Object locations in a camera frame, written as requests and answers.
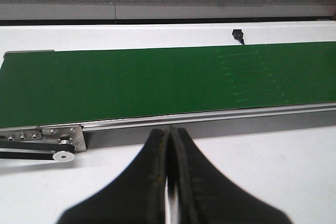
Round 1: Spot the green conveyor belt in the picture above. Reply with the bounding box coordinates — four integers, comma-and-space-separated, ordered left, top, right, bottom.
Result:
1, 42, 335, 127

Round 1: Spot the black drive timing belt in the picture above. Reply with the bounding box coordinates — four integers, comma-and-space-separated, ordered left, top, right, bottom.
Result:
0, 140, 73, 161

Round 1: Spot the aluminium conveyor side rail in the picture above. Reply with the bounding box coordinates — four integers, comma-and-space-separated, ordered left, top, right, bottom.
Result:
81, 102, 335, 132

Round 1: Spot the silver timing pulley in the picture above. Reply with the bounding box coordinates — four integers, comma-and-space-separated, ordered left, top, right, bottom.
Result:
52, 143, 75, 162

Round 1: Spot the steel motor side bracket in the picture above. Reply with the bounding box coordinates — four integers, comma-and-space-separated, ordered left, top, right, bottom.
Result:
1, 125, 87, 152

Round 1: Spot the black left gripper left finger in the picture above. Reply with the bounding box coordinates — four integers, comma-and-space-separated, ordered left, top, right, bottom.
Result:
58, 129, 169, 223

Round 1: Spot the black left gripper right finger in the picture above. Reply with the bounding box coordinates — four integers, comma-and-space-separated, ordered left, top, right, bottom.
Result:
167, 127, 291, 223

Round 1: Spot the black photoelectric sensor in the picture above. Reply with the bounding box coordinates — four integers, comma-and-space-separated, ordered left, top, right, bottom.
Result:
232, 29, 245, 45

